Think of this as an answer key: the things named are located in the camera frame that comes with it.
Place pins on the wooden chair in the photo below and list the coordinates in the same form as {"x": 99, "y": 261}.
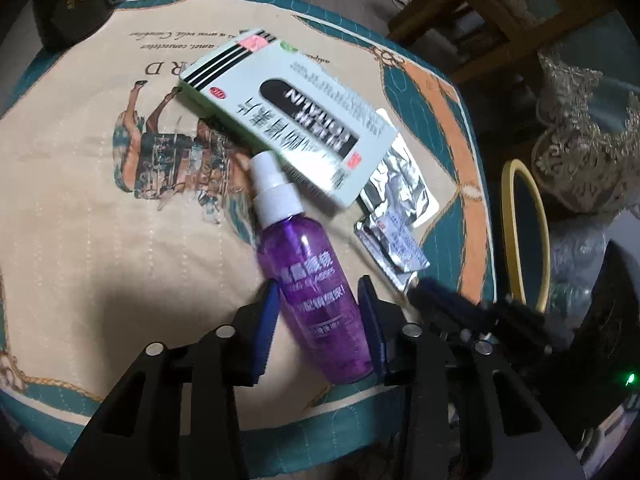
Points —
{"x": 480, "y": 25}

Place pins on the large silver foil packet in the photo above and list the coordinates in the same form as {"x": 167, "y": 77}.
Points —
{"x": 400, "y": 185}

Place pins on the purple spray bottle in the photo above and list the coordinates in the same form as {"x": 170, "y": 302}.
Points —
{"x": 310, "y": 260}

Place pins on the bag of plastic bottles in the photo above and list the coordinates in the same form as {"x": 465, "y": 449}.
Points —
{"x": 575, "y": 260}

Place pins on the printed teal beige mat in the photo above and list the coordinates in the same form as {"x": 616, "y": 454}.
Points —
{"x": 100, "y": 240}

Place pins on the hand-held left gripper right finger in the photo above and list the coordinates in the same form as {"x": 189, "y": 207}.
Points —
{"x": 371, "y": 322}

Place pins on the yellow-rimmed waste bin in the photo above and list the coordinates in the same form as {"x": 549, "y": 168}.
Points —
{"x": 527, "y": 240}

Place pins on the teal lace-trimmed tablecloth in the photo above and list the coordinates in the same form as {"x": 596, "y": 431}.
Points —
{"x": 590, "y": 150}

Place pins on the white striped medicine box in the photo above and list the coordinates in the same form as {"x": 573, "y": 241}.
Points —
{"x": 300, "y": 110}

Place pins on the small labelled foil packet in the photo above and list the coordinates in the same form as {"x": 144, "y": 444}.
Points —
{"x": 395, "y": 245}

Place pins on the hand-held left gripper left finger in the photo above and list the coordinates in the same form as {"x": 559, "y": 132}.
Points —
{"x": 265, "y": 332}

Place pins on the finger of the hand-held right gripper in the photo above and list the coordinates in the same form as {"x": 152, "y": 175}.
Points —
{"x": 445, "y": 300}

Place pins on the black mug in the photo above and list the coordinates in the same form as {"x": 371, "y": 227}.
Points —
{"x": 75, "y": 5}

